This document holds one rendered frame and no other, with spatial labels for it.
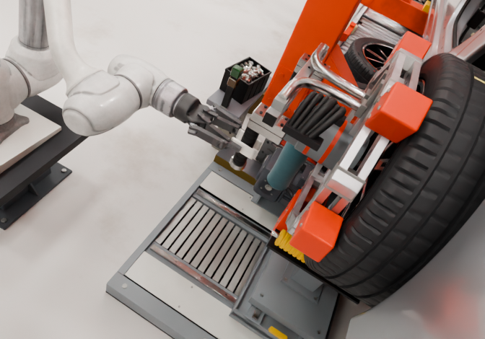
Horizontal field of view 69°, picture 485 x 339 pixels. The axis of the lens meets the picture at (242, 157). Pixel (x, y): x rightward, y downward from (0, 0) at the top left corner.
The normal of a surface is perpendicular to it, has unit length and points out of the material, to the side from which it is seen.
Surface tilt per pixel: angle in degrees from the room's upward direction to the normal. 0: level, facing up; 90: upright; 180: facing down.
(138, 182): 0
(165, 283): 0
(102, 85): 20
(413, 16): 90
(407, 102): 35
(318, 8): 90
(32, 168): 0
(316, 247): 90
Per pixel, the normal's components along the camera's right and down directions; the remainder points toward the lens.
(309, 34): -0.43, 0.56
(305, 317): 0.30, -0.65
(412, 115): 0.00, -0.21
